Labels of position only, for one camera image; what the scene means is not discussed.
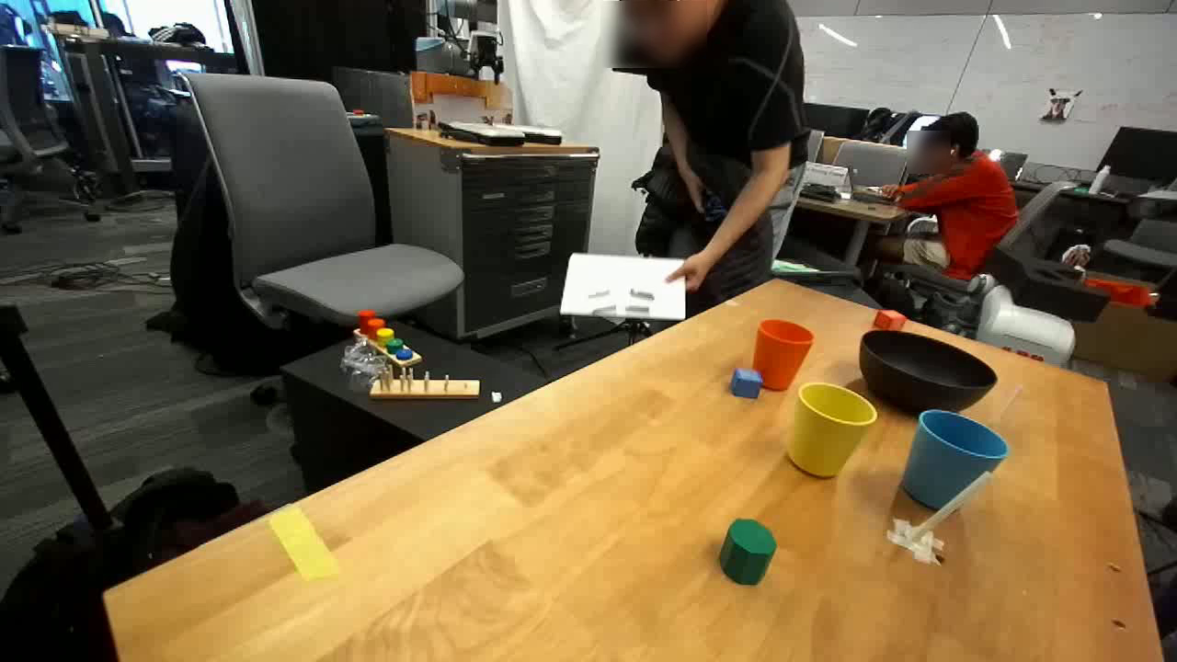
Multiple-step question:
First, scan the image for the white hanging cloth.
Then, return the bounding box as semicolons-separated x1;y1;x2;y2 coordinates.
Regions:
491;0;664;257

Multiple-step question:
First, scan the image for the blue plastic cup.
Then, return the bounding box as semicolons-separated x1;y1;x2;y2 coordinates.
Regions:
902;409;1010;516

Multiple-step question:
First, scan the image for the black bowl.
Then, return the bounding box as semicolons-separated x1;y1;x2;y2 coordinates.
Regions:
855;326;1000;415

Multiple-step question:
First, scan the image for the person in black shirt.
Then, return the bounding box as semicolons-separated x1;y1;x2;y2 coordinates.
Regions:
613;0;812;320

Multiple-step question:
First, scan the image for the black office chair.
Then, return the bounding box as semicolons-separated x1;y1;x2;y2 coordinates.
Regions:
0;44;106;234

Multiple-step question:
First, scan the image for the wooden open box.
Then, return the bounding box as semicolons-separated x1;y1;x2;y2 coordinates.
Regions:
404;66;513;130

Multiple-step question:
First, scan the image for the yellow plastic cup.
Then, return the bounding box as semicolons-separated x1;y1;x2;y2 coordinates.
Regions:
782;378;882;483

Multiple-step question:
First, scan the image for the gray laptop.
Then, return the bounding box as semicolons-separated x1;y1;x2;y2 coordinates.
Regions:
830;137;919;204

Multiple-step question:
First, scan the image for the black low table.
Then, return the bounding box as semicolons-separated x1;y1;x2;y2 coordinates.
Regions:
278;322;582;490

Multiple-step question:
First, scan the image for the black backpack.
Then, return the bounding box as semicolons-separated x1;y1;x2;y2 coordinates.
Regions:
0;465;268;662

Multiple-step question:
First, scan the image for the person in red shirt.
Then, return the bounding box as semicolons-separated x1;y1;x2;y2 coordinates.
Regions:
882;110;1021;286

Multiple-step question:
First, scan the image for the orange plastic cup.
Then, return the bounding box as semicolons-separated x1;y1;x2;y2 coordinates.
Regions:
749;317;816;393

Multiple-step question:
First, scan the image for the black keyboard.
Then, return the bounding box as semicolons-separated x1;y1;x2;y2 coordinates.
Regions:
432;118;566;150

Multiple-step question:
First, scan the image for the white taped plastic stick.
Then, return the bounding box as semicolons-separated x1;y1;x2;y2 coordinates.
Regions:
886;465;1000;571

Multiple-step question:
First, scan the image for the wooden toy block bar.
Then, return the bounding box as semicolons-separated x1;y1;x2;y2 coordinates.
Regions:
367;372;486;403

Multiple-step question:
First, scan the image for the black tripod leg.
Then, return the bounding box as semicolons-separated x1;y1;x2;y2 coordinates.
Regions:
0;304;118;532

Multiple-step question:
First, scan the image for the colorful stacking toy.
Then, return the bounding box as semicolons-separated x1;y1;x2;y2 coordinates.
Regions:
350;304;426;373

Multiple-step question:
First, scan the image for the white rounded plastic object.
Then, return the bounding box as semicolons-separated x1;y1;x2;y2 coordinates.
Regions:
973;275;1077;366

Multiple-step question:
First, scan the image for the cardboard box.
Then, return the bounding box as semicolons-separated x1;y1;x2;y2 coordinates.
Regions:
1075;296;1177;386

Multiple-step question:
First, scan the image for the crumpled clear plastic wrap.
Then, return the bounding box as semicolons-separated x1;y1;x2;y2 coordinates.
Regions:
338;333;387;378

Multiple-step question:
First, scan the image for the green cylinder block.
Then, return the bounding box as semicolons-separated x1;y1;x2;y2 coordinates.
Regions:
717;516;779;588

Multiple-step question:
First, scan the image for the gray padded office chair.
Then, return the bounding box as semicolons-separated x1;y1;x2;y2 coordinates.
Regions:
185;69;468;359

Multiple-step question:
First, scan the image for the gray metal cabinet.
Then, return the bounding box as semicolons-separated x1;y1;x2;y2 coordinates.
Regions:
387;126;604;342

